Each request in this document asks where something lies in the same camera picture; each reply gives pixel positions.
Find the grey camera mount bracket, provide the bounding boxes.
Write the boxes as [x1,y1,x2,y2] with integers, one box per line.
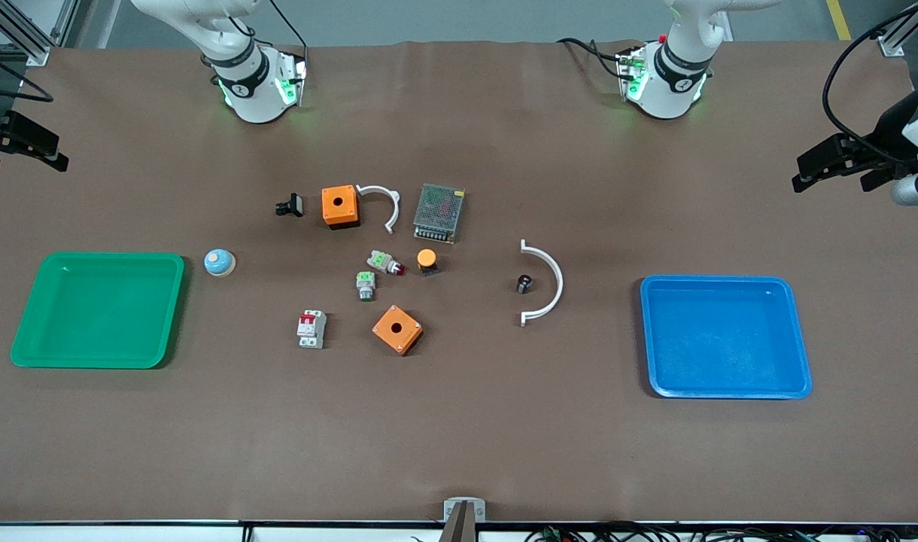
[438,497,488,542]

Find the blue plastic tray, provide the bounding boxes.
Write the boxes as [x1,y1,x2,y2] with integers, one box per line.
[640,275,813,400]

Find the thin black base cable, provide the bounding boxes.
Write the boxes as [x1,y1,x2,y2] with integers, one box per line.
[267,0,310,55]
[555,36,627,79]

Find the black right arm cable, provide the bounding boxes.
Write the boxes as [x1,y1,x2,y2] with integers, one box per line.
[0,45,55,103]

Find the aluminium frame profile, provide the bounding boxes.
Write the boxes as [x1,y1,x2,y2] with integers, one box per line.
[877,0,918,58]
[0,0,80,67]

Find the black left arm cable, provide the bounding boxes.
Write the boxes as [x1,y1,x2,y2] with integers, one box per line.
[822,6,918,160]

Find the small white curved clamp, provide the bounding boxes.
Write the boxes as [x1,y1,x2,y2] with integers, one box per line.
[356,184,401,235]

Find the white red circuit breaker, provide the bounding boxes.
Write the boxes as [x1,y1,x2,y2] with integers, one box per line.
[297,309,328,349]

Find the orange button box black base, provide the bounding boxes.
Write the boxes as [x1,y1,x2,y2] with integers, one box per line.
[372,304,424,356]
[321,184,360,230]

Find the brown table mat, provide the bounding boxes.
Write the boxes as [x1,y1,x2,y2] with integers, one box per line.
[0,39,918,525]

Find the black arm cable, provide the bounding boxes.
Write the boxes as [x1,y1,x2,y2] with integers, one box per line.
[0,45,55,103]
[822,6,918,160]

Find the large white curved clamp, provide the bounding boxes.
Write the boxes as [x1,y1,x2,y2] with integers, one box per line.
[519,239,565,327]

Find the green plastic tray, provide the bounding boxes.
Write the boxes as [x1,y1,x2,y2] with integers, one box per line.
[10,251,186,370]

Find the metal mesh power supply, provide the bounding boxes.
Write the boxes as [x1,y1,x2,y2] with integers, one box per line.
[413,183,466,245]

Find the tangled black cables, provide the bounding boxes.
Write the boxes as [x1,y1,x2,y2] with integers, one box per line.
[523,518,918,542]

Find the red-headed pilot lamp switch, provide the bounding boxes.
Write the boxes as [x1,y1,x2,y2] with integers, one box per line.
[366,250,406,276]

